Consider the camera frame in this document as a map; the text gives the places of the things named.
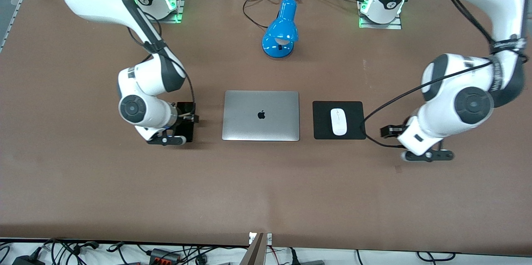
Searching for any black smartphone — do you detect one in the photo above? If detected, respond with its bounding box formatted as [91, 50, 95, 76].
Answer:
[175, 102, 196, 143]

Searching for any white computer mouse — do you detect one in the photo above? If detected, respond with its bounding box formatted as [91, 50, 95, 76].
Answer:
[330, 108, 348, 136]

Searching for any black mouse pad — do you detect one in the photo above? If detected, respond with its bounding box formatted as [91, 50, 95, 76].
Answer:
[312, 101, 367, 140]

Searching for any silver laptop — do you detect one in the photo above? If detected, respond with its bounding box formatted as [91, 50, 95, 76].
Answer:
[222, 90, 300, 142]

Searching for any grey orange power strip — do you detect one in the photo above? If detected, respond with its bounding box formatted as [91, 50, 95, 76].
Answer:
[149, 248, 182, 265]

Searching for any blue desk lamp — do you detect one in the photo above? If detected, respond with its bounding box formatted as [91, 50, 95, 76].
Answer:
[261, 0, 299, 59]

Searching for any black power adapter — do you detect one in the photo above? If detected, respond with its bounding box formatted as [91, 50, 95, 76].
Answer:
[12, 253, 45, 265]

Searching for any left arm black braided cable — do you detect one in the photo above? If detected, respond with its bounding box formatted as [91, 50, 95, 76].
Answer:
[362, 0, 528, 149]

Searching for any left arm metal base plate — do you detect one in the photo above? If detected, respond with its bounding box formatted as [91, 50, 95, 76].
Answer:
[359, 0, 402, 30]

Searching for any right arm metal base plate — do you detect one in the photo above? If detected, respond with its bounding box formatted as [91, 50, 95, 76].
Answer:
[156, 0, 185, 23]

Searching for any black looped cable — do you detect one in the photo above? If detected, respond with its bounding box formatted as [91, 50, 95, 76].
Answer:
[417, 251, 456, 263]

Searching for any wooden post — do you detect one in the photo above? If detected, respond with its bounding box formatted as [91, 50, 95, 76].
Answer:
[247, 233, 265, 265]

